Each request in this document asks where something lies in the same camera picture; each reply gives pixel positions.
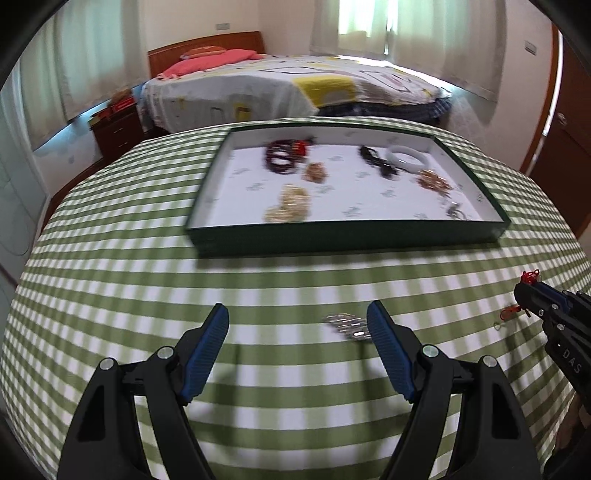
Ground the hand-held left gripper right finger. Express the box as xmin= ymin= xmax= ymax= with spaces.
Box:
xmin=366 ymin=300 xmax=541 ymax=480

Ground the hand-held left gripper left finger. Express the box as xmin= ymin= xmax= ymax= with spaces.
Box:
xmin=56 ymin=302 xmax=230 ymax=480

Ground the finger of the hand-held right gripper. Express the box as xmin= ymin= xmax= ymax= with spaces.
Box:
xmin=513 ymin=281 xmax=563 ymax=325
xmin=534 ymin=282 xmax=591 ymax=334

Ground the red knot charm gold pendant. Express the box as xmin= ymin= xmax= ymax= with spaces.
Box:
xmin=494 ymin=268 xmax=541 ymax=333

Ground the silver rhinestone brooch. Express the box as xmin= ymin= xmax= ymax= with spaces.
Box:
xmin=324 ymin=314 xmax=372 ymax=341

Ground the pink rhinestone brooch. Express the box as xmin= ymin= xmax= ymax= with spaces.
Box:
xmin=417 ymin=168 xmax=455 ymax=192

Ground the green cardboard tray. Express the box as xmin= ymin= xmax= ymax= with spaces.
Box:
xmin=186 ymin=124 xmax=511 ymax=257

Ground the rose gold chain jewellery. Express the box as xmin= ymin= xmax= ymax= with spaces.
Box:
xmin=263 ymin=184 xmax=311 ymax=224

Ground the white jade bangle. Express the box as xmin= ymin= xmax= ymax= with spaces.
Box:
xmin=385 ymin=144 xmax=432 ymax=174

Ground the dark cord pendant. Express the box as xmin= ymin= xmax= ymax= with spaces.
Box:
xmin=359 ymin=145 xmax=399 ymax=180

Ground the dark red bead bracelet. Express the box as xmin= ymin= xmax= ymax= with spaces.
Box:
xmin=262 ymin=140 xmax=303 ymax=174

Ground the green checked tablecloth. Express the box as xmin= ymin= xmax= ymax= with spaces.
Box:
xmin=0 ymin=115 xmax=591 ymax=480

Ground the small gold brooch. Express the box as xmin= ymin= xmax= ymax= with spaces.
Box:
xmin=302 ymin=161 xmax=329 ymax=184

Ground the brown wooden door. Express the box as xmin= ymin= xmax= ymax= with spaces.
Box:
xmin=519 ymin=25 xmax=591 ymax=188

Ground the blue plaid bed sheet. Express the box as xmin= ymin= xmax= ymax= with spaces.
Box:
xmin=318 ymin=98 xmax=452 ymax=126

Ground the wooden nightstand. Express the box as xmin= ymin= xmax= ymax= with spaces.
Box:
xmin=90 ymin=108 xmax=145 ymax=161

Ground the frosted glass wardrobe door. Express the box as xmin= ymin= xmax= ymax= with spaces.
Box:
xmin=0 ymin=88 xmax=51 ymax=296

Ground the bed with patterned cover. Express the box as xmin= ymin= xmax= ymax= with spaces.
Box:
xmin=141 ymin=55 xmax=451 ymax=136

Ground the pale green curtain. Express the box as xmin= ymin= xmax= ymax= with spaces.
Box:
xmin=18 ymin=0 xmax=145 ymax=148
xmin=309 ymin=0 xmax=509 ymax=103

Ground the pink blanket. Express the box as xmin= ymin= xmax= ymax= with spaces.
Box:
xmin=154 ymin=48 xmax=269 ymax=81

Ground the wooden bed headboard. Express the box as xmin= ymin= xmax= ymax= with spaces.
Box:
xmin=148 ymin=31 xmax=266 ymax=80

